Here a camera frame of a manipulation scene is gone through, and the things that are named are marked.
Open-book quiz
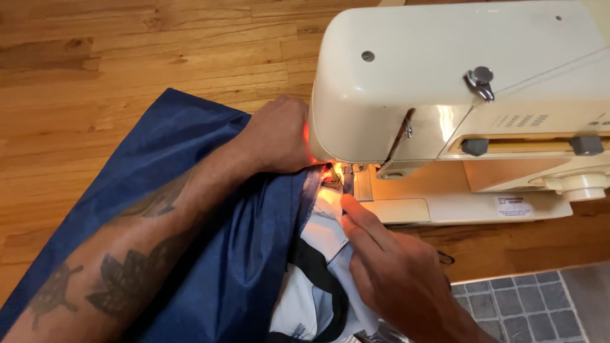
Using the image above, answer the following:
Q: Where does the person's right hand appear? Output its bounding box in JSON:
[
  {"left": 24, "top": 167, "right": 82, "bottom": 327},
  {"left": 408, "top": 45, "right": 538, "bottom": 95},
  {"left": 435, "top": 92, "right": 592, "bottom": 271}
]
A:
[{"left": 339, "top": 193, "right": 459, "bottom": 332}]

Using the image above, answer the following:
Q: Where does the person's left hand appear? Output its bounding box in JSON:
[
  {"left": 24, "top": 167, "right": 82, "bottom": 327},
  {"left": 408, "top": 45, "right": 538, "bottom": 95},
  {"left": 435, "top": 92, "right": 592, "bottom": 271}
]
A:
[{"left": 234, "top": 94, "right": 315, "bottom": 174}]

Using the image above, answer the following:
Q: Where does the blue nylon fabric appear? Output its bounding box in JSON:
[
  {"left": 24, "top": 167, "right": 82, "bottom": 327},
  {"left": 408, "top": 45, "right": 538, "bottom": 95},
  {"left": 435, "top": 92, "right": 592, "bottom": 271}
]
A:
[{"left": 0, "top": 88, "right": 326, "bottom": 343}]

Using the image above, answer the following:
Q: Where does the white fabric piece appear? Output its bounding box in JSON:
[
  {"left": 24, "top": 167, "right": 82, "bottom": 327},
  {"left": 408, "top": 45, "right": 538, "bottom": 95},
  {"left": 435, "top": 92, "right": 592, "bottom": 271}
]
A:
[{"left": 269, "top": 177, "right": 382, "bottom": 343}]

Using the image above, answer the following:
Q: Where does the cream sewing machine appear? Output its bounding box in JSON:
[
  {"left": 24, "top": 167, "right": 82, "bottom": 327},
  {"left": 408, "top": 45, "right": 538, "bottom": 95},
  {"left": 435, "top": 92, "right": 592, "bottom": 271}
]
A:
[{"left": 307, "top": 0, "right": 610, "bottom": 225}]

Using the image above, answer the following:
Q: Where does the black webbing strap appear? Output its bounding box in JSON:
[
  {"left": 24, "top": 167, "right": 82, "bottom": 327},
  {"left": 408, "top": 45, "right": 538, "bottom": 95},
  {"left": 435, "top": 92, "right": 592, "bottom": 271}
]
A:
[{"left": 265, "top": 236, "right": 351, "bottom": 343}]

